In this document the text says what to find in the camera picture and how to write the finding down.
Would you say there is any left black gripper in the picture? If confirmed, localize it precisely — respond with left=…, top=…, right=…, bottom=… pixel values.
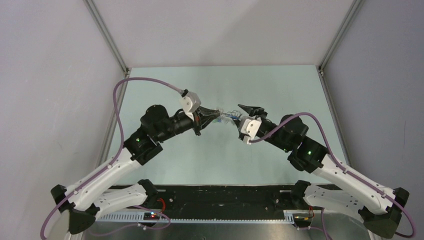
left=156, top=106, right=220, bottom=142

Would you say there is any large metal keyring with keys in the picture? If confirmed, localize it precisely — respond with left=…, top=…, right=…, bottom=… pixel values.
left=212, top=109, right=243, bottom=126

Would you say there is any right small circuit board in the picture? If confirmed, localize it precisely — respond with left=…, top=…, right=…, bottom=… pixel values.
left=293, top=215, right=313, bottom=222

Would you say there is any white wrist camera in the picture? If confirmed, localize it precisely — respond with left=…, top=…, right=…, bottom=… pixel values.
left=179, top=89, right=201, bottom=121
left=238, top=116, right=262, bottom=145

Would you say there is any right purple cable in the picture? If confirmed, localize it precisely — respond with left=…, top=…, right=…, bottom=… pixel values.
left=249, top=112, right=419, bottom=239

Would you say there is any left aluminium frame post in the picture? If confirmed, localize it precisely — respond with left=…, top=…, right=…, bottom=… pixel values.
left=83, top=0, right=129, bottom=76

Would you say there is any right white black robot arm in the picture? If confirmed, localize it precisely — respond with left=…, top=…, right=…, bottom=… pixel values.
left=234, top=105, right=413, bottom=239

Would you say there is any small circuit board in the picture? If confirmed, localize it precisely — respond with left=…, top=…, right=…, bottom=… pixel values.
left=143, top=212, right=161, bottom=221
left=293, top=215, right=313, bottom=222

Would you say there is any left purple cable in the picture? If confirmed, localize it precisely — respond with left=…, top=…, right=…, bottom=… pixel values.
left=39, top=77, right=188, bottom=240

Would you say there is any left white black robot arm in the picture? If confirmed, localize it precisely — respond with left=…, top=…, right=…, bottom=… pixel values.
left=48, top=104, right=221, bottom=240

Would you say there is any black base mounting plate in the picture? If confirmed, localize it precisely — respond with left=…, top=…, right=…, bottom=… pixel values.
left=141, top=185, right=310, bottom=221

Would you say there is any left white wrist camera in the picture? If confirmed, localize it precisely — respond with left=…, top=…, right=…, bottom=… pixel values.
left=179, top=89, right=201, bottom=121

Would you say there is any left small circuit board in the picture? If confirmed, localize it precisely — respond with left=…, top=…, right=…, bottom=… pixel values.
left=143, top=212, right=161, bottom=221

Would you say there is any grey slotted cable duct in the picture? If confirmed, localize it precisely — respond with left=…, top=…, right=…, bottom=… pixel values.
left=97, top=211, right=294, bottom=224

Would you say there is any purple cable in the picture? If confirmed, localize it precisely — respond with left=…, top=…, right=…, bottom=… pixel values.
left=249, top=112, right=419, bottom=239
left=39, top=77, right=188, bottom=240

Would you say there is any aluminium frame post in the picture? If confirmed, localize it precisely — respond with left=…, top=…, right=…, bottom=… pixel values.
left=83, top=0, right=129, bottom=76
left=317, top=0, right=365, bottom=76

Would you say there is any right aluminium frame post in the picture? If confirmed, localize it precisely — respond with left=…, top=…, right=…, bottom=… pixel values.
left=317, top=0, right=365, bottom=76

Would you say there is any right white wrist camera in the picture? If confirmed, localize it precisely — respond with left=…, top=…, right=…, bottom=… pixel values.
left=238, top=116, right=262, bottom=145

